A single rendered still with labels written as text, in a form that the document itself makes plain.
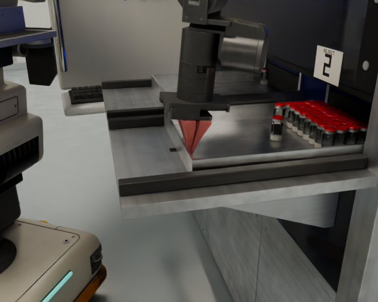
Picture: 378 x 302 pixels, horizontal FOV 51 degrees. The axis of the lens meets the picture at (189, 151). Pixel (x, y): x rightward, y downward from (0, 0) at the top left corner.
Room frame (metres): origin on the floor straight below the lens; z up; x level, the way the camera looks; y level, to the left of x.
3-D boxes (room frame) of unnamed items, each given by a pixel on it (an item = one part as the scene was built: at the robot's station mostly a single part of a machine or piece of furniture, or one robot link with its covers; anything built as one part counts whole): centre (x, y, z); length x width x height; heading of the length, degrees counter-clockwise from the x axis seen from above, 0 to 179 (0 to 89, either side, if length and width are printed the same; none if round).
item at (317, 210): (0.62, -0.11, 0.80); 0.34 x 0.03 x 0.13; 103
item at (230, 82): (1.05, -0.09, 0.90); 0.34 x 0.26 x 0.04; 103
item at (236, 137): (0.71, -0.14, 0.90); 0.34 x 0.26 x 0.04; 103
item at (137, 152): (0.87, -0.06, 0.87); 0.70 x 0.48 x 0.02; 13
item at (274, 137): (0.72, -0.17, 0.90); 0.02 x 0.02 x 0.04
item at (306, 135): (0.73, -0.23, 0.91); 0.18 x 0.02 x 0.05; 13
